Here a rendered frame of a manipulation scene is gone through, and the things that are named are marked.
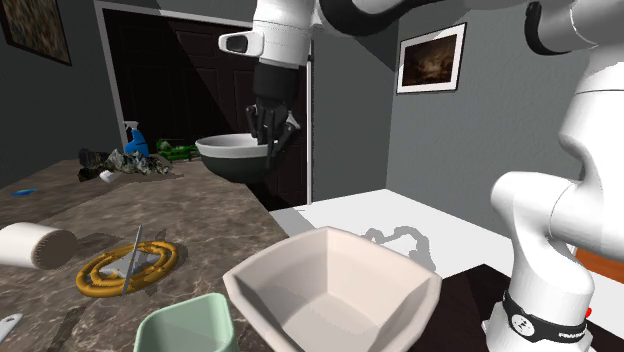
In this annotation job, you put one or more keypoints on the white flat utensil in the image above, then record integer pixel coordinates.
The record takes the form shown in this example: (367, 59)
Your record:
(8, 325)

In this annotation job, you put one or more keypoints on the green toy vehicle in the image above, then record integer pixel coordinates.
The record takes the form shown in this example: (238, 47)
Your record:
(175, 151)

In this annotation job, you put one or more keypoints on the white square bowl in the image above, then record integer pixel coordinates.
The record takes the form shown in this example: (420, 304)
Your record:
(331, 292)

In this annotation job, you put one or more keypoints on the blue flat sponge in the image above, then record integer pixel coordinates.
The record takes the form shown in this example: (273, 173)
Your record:
(23, 192)

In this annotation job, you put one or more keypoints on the blue spray bottle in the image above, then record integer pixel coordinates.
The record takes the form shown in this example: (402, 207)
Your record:
(137, 145)

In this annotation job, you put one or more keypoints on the dark framed wall picture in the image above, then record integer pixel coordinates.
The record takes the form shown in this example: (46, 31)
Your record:
(34, 27)

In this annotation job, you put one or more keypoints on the dark door with white frame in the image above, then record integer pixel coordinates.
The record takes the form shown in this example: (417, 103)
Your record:
(161, 83)

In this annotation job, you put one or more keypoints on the white framed wall picture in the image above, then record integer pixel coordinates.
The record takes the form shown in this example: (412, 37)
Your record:
(429, 61)

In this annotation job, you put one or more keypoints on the pale green cup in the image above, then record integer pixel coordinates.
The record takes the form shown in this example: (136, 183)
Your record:
(185, 326)

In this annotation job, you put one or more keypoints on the dark bowl with white inside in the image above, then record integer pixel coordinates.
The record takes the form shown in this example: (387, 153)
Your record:
(234, 163)

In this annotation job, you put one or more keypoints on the white cylinder with tan end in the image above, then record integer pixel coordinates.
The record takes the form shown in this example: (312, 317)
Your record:
(24, 244)

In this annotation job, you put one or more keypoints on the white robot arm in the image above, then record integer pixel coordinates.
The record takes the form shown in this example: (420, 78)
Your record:
(546, 273)

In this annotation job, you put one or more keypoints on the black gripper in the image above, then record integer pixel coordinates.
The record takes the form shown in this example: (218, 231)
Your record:
(275, 85)

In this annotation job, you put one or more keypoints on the small white cup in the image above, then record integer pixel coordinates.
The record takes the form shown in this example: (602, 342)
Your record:
(108, 176)

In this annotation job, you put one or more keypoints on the grey knife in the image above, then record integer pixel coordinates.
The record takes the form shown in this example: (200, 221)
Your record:
(122, 263)

